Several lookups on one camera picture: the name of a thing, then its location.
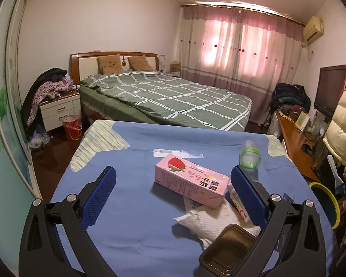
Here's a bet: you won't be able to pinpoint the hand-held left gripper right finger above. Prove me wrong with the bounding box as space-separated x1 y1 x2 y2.
230 165 326 277

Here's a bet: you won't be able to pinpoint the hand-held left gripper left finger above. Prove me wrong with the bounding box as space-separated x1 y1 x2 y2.
19 166 117 277

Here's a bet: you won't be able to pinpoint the pink strawberry milk carton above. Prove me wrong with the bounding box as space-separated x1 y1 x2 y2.
154 154 230 208

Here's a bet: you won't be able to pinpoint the yellow rim trash bin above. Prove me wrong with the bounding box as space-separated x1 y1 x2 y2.
309 182 341 230

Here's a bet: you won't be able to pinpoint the white red print tube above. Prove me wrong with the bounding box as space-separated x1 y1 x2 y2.
228 186 253 224

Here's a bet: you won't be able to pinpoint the small green cap bottle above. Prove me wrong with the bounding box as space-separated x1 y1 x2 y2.
239 140 262 170

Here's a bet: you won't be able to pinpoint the white paper tissue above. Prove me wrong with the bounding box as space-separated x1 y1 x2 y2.
173 199 261 250

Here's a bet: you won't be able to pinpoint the black plastic tray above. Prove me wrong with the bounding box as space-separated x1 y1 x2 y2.
200 224 257 276

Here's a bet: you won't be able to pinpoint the wooden desk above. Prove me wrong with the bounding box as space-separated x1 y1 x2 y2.
274 110 320 183

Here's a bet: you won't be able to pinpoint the red bucket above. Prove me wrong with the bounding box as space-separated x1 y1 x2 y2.
62 114 83 141

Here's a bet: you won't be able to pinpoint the plastic bags on floor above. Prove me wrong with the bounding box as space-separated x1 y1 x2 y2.
28 131 51 150

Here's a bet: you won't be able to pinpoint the green book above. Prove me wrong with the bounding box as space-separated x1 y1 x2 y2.
295 112 310 132

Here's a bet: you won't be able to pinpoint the white nightstand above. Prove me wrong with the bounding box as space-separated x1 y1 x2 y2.
40 91 82 132

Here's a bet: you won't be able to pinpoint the pile of dark clothes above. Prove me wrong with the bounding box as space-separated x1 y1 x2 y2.
268 83 311 114

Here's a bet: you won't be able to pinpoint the cream puffer jacket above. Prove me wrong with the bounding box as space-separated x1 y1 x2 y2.
323 76 346 185

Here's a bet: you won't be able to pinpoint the pile of mixed clothes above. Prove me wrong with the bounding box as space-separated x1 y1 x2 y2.
20 68 78 127

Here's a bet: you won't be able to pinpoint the frosted glass sliding door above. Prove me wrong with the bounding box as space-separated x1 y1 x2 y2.
0 0 44 237

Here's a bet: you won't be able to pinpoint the green checked duvet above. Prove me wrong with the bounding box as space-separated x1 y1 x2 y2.
80 71 253 132

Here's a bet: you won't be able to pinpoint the pink sheer curtain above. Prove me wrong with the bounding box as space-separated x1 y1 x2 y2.
179 6 303 126

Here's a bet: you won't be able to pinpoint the black television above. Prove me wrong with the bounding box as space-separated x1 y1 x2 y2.
314 65 346 120

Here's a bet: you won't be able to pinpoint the wooden bed with headboard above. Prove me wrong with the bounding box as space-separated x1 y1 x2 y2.
70 51 253 132

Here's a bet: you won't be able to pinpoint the brown face pillow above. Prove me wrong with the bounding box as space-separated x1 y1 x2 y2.
128 55 153 71
96 54 124 75

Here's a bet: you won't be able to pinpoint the beige air conditioner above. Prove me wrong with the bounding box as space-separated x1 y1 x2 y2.
303 16 324 41

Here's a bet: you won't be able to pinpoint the curtain rod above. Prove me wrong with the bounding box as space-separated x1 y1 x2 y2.
179 3 305 26

